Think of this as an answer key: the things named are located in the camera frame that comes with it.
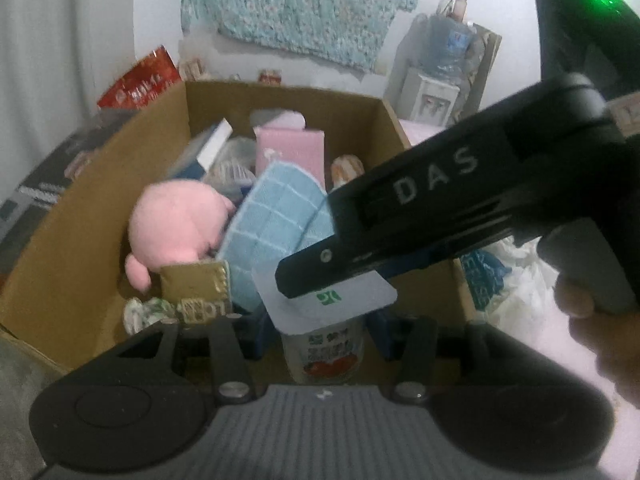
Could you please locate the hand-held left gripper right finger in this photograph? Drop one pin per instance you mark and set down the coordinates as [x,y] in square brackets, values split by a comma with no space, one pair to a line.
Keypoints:
[381,335]

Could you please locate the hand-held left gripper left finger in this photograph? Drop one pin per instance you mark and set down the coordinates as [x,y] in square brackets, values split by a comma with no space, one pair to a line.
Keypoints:
[250,335]

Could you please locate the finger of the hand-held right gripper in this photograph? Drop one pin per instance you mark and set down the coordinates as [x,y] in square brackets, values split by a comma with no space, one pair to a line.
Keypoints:
[320,270]

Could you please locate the yogurt cup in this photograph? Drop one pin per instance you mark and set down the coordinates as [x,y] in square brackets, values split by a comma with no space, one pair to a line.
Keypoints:
[325,340]

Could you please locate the blue checked towel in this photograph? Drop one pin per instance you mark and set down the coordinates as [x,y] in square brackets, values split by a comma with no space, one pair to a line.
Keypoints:
[280,220]

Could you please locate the gold tissue packet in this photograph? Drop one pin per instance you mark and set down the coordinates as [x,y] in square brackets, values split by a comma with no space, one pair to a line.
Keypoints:
[197,285]

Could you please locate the orange striped towel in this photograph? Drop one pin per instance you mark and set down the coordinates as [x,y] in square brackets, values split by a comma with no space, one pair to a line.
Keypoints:
[346,170]

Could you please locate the green floral scrunchie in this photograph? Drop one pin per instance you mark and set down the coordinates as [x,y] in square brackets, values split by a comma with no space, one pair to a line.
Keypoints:
[147,312]

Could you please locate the pink packet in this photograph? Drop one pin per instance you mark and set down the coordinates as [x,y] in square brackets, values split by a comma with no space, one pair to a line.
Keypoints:
[292,152]

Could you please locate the clear plastic mask bag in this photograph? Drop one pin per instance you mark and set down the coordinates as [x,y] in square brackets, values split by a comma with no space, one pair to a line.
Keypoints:
[235,165]

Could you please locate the pink plush toy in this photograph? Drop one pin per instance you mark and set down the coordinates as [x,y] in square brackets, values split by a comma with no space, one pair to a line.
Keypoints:
[175,220]

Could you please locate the blue white mask box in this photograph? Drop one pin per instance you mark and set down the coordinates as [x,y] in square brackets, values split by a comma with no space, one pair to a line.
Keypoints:
[205,152]

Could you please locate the brown cardboard box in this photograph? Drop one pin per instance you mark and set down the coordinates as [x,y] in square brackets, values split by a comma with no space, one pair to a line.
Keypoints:
[75,240]

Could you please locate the person's right hand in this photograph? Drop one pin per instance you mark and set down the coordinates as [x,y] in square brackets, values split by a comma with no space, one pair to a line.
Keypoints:
[575,300]

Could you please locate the patterned cardboard board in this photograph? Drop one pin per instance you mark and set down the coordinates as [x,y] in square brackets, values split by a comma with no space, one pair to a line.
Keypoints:
[487,65]

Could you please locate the white water dispenser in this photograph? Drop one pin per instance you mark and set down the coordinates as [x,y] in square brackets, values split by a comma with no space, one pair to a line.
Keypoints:
[430,97]

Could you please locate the white plastic bag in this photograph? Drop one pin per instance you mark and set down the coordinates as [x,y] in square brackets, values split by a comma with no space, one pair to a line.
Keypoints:
[515,280]

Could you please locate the blue water jug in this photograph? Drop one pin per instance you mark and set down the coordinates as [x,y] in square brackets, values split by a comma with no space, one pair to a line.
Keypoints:
[452,47]

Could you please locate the small item on water jug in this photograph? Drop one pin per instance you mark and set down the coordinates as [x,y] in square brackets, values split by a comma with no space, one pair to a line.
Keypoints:
[454,6]

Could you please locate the red can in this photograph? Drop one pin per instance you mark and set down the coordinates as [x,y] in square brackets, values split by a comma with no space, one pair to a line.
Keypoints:
[270,77]

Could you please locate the dark grey printed bag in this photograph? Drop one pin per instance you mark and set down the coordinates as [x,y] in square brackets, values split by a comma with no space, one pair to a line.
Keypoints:
[45,180]

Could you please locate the red snack bag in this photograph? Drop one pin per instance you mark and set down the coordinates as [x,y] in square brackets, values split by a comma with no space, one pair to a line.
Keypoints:
[140,80]

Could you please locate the white curtain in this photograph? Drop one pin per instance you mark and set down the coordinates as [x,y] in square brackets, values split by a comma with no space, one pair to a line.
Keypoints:
[60,35]

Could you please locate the teal floral wall cloth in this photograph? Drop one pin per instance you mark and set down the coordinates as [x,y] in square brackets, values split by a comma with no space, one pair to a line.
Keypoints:
[310,5]

